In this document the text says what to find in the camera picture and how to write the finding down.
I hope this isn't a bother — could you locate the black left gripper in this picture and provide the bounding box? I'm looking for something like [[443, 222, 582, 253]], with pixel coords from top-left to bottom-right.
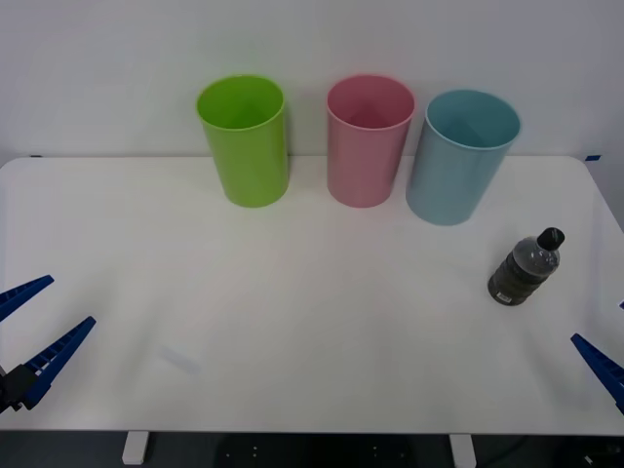
[[0, 274, 98, 416]]

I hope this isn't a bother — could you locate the dark plastic bottle black cap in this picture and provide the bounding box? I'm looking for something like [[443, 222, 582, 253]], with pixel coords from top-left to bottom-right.
[[487, 226, 566, 307]]

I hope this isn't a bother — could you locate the white table leg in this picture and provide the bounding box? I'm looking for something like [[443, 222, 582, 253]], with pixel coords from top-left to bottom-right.
[[121, 432, 149, 465], [448, 433, 478, 468]]

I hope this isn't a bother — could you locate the pale blue plastic bin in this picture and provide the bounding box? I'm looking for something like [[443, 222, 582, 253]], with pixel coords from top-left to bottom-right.
[[405, 89, 523, 227]]

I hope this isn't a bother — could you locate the green plastic bin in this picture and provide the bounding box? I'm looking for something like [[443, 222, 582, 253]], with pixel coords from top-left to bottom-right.
[[195, 74, 289, 209]]

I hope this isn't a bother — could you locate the pink plastic bin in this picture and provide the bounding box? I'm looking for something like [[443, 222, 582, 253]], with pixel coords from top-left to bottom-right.
[[326, 74, 416, 210]]

